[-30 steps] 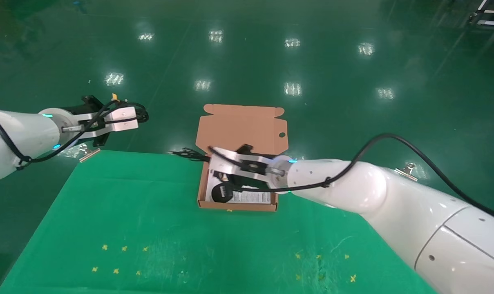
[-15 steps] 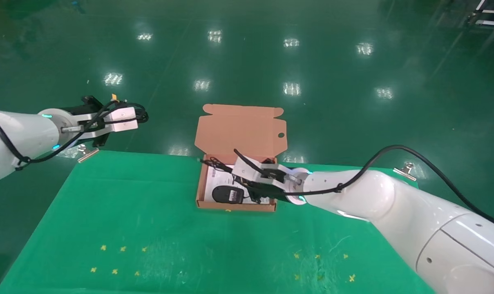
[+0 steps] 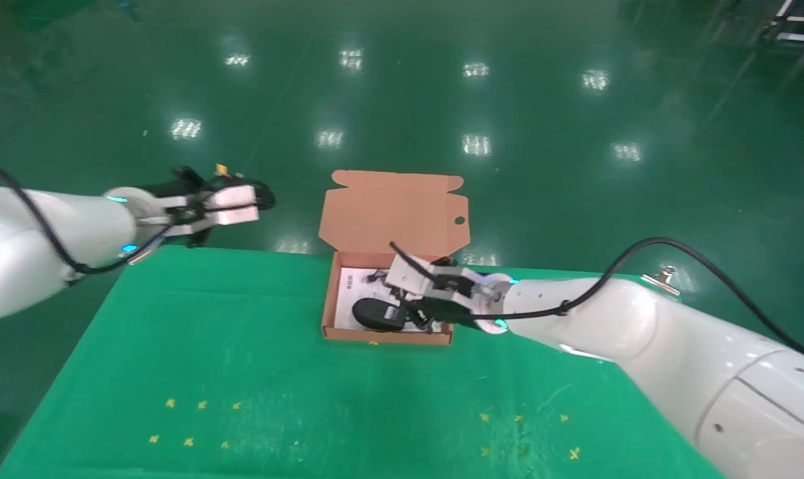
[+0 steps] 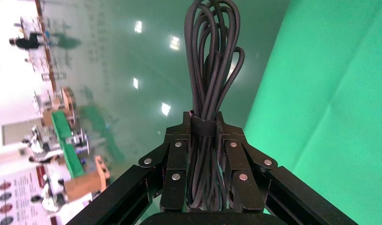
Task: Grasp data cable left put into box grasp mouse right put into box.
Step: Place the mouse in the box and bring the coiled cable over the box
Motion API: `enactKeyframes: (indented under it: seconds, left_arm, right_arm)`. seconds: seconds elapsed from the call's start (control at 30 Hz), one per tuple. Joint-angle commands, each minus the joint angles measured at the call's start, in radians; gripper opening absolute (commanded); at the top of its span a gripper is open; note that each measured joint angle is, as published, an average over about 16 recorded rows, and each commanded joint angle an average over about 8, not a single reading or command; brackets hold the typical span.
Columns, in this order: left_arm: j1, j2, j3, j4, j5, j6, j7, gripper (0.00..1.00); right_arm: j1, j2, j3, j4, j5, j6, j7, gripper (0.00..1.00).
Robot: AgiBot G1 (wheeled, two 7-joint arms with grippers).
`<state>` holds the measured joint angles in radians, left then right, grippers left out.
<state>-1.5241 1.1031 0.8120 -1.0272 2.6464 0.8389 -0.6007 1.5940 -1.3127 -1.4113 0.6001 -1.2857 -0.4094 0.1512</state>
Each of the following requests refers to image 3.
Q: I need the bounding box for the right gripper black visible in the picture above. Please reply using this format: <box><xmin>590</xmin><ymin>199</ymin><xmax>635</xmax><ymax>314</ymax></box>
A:
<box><xmin>405</xmin><ymin>296</ymin><xmax>489</xmax><ymax>333</ymax></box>

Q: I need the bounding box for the green table cloth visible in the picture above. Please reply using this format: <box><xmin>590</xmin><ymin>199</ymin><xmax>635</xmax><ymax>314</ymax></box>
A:
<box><xmin>0</xmin><ymin>245</ymin><xmax>728</xmax><ymax>479</ymax></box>

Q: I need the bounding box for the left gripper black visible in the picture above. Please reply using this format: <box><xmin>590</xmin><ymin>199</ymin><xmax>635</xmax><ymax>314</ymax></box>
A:
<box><xmin>146</xmin><ymin>166</ymin><xmax>277</xmax><ymax>212</ymax></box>

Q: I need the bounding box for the metal binder clip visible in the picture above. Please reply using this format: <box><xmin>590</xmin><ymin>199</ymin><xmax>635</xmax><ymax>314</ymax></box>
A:
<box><xmin>128</xmin><ymin>241</ymin><xmax>165</xmax><ymax>265</ymax></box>
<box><xmin>641</xmin><ymin>265</ymin><xmax>680</xmax><ymax>297</ymax></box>

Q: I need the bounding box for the white printed paper leaflet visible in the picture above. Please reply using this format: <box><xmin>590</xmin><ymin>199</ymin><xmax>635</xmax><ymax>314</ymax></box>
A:
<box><xmin>334</xmin><ymin>267</ymin><xmax>402</xmax><ymax>331</ymax></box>

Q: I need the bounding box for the open brown cardboard box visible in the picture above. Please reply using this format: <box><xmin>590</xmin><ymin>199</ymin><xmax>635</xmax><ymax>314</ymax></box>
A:
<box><xmin>318</xmin><ymin>170</ymin><xmax>469</xmax><ymax>345</ymax></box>

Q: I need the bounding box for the black wired computer mouse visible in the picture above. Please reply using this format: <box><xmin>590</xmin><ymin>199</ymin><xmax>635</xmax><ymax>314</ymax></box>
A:
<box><xmin>352</xmin><ymin>297</ymin><xmax>409</xmax><ymax>332</ymax></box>

